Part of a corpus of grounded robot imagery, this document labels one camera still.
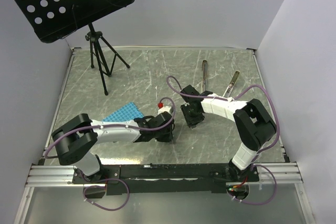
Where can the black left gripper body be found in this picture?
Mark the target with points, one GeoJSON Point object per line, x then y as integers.
{"type": "Point", "coordinates": [165, 136]}

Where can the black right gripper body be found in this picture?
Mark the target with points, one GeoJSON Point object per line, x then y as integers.
{"type": "Point", "coordinates": [190, 116]}

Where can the pale green small stapler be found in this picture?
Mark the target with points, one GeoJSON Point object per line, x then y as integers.
{"type": "Point", "coordinates": [231, 85]}

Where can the beige black large stapler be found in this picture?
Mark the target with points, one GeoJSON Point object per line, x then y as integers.
{"type": "Point", "coordinates": [204, 75]}

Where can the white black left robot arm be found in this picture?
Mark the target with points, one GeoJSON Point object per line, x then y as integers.
{"type": "Point", "coordinates": [74, 140]}

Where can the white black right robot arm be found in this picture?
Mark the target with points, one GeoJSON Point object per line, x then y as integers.
{"type": "Point", "coordinates": [253, 123]}

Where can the blue studded building plate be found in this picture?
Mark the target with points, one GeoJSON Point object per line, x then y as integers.
{"type": "Point", "coordinates": [128, 112]}

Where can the black perforated music stand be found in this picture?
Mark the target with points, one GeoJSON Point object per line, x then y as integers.
{"type": "Point", "coordinates": [53, 20]}

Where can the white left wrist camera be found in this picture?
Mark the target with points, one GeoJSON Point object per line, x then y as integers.
{"type": "Point", "coordinates": [164, 108]}

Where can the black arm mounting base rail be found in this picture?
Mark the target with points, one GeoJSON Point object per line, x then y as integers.
{"type": "Point", "coordinates": [167, 178]}

